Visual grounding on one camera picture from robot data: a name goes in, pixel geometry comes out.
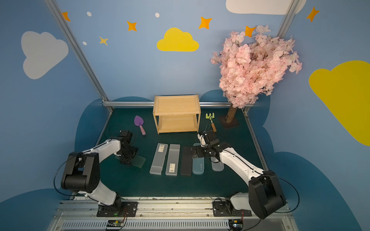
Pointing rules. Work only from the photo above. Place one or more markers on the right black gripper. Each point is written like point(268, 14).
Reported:
point(198, 151)

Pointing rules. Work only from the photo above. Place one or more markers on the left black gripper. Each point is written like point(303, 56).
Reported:
point(127, 156)

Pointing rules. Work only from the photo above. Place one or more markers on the dark green pencil case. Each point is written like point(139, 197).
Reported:
point(137, 161)

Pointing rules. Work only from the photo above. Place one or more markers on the clear rounded pencil case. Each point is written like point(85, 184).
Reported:
point(217, 165)

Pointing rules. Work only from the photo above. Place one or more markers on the teal translucent pencil case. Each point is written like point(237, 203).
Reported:
point(197, 165)

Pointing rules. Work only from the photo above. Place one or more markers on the black pencil case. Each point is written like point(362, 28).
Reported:
point(186, 162)

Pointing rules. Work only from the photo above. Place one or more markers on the frosted case with cap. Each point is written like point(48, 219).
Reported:
point(159, 159)

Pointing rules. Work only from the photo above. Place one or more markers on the frosted case with barcode label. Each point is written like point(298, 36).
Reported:
point(172, 160)

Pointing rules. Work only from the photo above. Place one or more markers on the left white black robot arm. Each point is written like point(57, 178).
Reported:
point(82, 169)

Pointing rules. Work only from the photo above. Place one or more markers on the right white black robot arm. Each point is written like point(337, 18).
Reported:
point(265, 195)

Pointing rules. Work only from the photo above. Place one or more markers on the wooden two-tier shelf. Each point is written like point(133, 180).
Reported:
point(174, 114)

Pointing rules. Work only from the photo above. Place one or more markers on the purple toy trowel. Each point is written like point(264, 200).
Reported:
point(138, 121)

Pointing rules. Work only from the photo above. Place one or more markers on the left green circuit board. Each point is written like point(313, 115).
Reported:
point(115, 225)

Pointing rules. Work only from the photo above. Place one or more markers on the green circuit board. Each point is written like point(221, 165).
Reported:
point(115, 225)
point(235, 225)

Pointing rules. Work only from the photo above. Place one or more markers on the right green circuit board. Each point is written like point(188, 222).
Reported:
point(235, 225)

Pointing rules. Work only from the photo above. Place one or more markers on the pink cherry blossom tree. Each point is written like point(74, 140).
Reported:
point(248, 70)

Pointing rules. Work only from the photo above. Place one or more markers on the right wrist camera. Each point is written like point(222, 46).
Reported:
point(208, 138)

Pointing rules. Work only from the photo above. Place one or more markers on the green toy rake wooden handle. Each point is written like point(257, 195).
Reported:
point(210, 117)

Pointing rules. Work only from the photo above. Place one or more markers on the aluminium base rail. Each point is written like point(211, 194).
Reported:
point(164, 214)

